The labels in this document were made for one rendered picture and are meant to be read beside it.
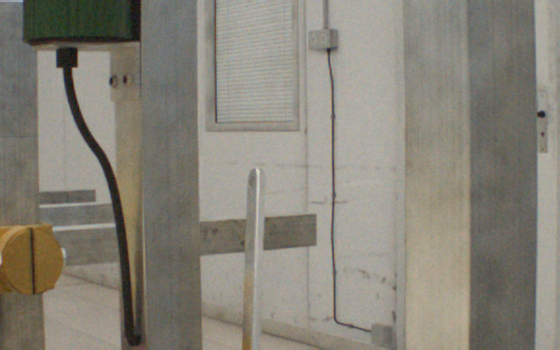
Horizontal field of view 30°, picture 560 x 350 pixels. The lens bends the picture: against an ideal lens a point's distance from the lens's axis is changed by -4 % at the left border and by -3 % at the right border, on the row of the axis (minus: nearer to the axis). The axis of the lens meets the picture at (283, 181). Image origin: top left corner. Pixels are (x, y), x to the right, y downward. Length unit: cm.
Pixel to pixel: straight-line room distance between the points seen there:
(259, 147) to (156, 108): 485
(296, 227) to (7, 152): 30
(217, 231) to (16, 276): 22
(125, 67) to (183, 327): 14
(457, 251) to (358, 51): 440
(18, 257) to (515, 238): 48
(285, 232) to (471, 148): 62
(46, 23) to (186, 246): 14
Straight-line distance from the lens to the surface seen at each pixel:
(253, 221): 66
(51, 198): 141
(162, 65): 59
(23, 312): 83
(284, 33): 532
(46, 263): 80
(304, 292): 517
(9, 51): 82
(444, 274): 39
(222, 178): 575
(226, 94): 578
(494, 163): 38
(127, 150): 60
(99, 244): 89
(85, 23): 56
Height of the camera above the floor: 104
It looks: 3 degrees down
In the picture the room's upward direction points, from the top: 1 degrees counter-clockwise
